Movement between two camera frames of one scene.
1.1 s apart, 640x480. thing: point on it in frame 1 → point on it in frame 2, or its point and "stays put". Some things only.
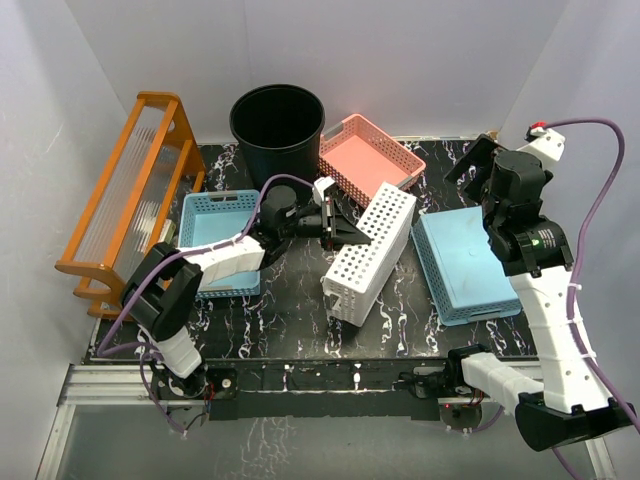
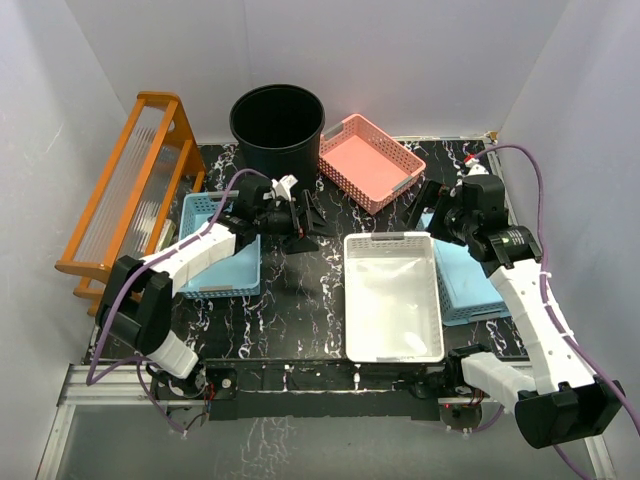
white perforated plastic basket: x=362 y=272 → x=392 y=298
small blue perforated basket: x=213 y=217 stays put
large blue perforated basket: x=455 y=259 stays put
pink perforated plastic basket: x=358 y=159 stays put
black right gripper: x=478 y=157 → x=427 y=198
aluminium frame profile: x=93 y=385 stays put
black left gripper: x=340 y=231 → x=313 y=223
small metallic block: x=167 y=231 stays put
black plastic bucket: x=278 y=128 stays put
